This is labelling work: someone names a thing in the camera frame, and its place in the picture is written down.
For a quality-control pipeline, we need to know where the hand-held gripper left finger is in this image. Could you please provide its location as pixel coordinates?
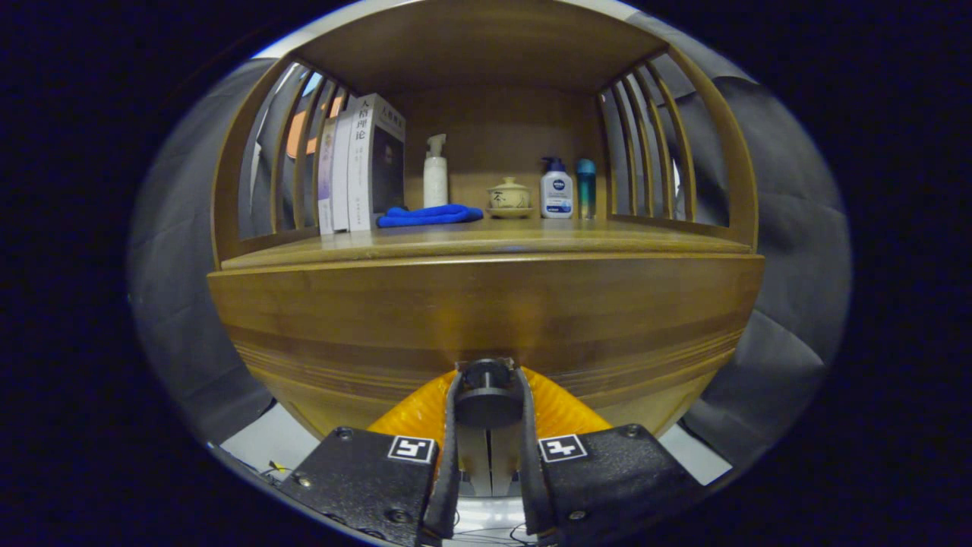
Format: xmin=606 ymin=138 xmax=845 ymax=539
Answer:
xmin=277 ymin=368 xmax=465 ymax=547

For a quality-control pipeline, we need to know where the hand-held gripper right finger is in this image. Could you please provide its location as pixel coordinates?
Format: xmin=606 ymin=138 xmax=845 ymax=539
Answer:
xmin=515 ymin=366 xmax=703 ymax=542

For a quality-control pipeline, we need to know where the black round drawer knob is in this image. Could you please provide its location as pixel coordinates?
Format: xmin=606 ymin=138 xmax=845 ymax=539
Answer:
xmin=453 ymin=359 xmax=525 ymax=428

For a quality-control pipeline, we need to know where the wooden cabinet door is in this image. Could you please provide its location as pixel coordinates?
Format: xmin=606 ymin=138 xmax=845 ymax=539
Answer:
xmin=458 ymin=428 xmax=492 ymax=498
xmin=490 ymin=428 xmax=525 ymax=496

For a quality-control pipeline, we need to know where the wooden countertop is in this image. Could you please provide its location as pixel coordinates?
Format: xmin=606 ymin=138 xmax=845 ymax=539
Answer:
xmin=220 ymin=217 xmax=753 ymax=270

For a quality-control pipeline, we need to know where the wooden cabinet with slatted sides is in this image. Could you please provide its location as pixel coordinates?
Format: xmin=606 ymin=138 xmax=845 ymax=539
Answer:
xmin=207 ymin=0 xmax=766 ymax=498

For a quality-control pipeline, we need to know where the blue folded cloth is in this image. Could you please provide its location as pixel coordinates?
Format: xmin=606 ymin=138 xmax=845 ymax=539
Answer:
xmin=377 ymin=204 xmax=484 ymax=229

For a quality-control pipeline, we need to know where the beige lidded teacup with saucer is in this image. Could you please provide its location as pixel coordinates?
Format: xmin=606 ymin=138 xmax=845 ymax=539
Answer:
xmin=486 ymin=177 xmax=535 ymax=220

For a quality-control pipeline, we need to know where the white pump bottle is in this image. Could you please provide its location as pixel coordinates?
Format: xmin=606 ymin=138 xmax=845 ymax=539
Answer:
xmin=423 ymin=134 xmax=450 ymax=209

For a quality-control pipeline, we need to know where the white lotion bottle blue cap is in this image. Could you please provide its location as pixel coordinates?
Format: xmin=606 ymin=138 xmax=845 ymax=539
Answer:
xmin=540 ymin=157 xmax=575 ymax=220

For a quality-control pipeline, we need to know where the teal slim bottle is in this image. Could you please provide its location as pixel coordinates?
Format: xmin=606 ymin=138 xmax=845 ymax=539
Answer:
xmin=576 ymin=158 xmax=598 ymax=220

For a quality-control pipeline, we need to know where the thin white book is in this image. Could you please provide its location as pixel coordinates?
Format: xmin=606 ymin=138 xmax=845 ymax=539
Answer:
xmin=332 ymin=112 xmax=358 ymax=232

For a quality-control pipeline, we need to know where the thin purple book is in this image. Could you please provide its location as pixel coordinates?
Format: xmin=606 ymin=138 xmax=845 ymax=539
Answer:
xmin=317 ymin=118 xmax=339 ymax=235

